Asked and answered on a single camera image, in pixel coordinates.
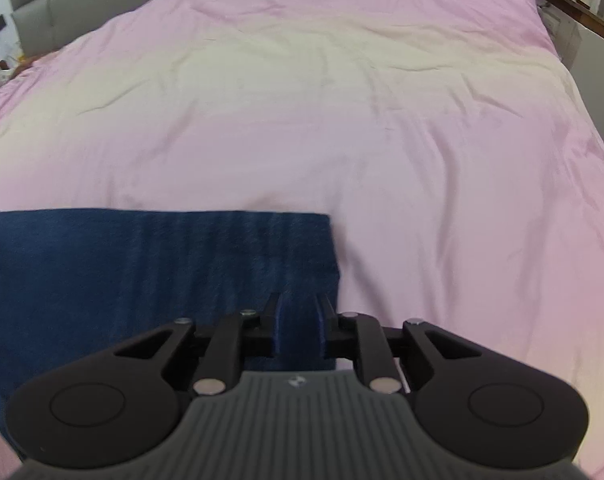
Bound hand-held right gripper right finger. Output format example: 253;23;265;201
314;294;483;395

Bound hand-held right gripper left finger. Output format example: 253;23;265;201
114;292;287;396

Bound blue denim pants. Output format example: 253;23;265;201
0;208;341;436

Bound pink floral blanket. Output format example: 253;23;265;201
0;0;604;480

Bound white nightstand with brown top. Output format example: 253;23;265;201
524;0;604;143

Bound grey padded headboard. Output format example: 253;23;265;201
6;0;217;57

